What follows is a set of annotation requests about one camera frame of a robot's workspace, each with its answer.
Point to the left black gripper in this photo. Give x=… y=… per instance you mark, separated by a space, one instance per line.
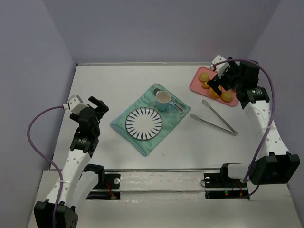
x=95 y=109

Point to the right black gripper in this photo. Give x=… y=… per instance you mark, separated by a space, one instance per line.
x=224 y=77

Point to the orange ring bread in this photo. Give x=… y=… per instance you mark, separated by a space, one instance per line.
x=213 y=94

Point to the metal tongs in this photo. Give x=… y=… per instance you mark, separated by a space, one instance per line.
x=209 y=116

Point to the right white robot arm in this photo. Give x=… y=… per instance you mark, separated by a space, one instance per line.
x=272 y=162

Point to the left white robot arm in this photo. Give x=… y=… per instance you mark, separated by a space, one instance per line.
x=78 y=177

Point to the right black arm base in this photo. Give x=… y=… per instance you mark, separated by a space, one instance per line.
x=218 y=187

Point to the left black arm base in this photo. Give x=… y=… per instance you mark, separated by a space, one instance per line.
x=107 y=188

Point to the striped long bread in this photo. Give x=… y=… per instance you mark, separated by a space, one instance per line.
x=205 y=85

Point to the round bun front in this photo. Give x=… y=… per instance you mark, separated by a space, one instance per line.
x=227 y=96

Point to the round bun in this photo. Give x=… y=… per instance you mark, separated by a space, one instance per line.
x=203 y=77
x=227 y=96

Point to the round bun back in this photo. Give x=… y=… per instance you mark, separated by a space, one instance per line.
x=203 y=77

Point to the pink tray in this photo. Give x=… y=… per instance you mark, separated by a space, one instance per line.
x=196 y=86

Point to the white blue striped plate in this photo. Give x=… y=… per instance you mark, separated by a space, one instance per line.
x=143 y=123

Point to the metal spoon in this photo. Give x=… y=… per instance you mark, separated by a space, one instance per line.
x=177 y=107

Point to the light blue mug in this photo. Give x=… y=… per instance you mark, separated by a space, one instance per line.
x=163 y=101

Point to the green cloth mat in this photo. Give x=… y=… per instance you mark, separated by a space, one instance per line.
x=146 y=142

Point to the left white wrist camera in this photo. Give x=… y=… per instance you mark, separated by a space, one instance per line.
x=76 y=104

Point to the metal table rail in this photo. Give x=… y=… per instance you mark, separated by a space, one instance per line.
x=147 y=64

